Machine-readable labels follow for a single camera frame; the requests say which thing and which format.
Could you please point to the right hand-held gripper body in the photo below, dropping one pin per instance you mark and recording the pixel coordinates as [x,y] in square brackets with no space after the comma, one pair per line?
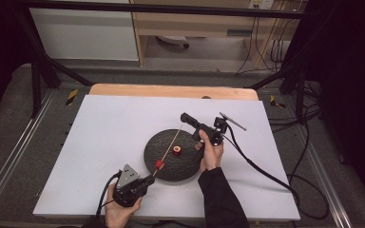
[217,133]

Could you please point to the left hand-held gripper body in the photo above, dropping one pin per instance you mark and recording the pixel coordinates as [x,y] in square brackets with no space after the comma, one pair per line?
[127,190]

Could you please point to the black round plate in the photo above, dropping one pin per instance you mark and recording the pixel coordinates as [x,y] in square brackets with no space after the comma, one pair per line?
[177,167]

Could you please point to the thin wooden skewer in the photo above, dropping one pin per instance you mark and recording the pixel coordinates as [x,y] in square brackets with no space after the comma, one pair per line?
[171,144]

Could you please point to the person's right hand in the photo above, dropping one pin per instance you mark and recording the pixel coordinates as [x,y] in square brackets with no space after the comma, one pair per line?
[212,156]

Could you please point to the person's left hand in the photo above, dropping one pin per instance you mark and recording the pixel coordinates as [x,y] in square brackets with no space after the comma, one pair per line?
[119,215]

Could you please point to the dark round table grommet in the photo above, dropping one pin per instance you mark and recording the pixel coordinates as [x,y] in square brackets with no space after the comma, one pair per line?
[206,97]

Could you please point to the wooden table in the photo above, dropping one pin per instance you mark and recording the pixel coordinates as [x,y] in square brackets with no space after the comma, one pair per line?
[171,91]

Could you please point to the white board sheet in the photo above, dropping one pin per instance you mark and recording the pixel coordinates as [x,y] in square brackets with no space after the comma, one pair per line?
[107,133]

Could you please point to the yellow black tape marker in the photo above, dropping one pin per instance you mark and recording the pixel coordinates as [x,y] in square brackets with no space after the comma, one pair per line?
[276,102]
[72,97]

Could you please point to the white power strip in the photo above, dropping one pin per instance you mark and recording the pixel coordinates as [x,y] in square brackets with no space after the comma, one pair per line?
[172,39]

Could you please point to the light wooden desk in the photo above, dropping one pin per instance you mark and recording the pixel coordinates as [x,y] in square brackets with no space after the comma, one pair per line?
[196,22]

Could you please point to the white cabinet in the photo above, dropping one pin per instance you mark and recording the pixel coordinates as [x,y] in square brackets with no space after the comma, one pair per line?
[85,31]

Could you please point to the black metal frame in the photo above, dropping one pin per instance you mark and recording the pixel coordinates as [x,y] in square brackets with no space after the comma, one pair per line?
[158,9]

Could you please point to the aluminium floor rail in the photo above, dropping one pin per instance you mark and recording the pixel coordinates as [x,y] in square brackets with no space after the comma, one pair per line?
[326,177]
[15,145]

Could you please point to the white wall socket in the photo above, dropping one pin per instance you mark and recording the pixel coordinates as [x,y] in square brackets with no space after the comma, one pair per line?
[261,3]

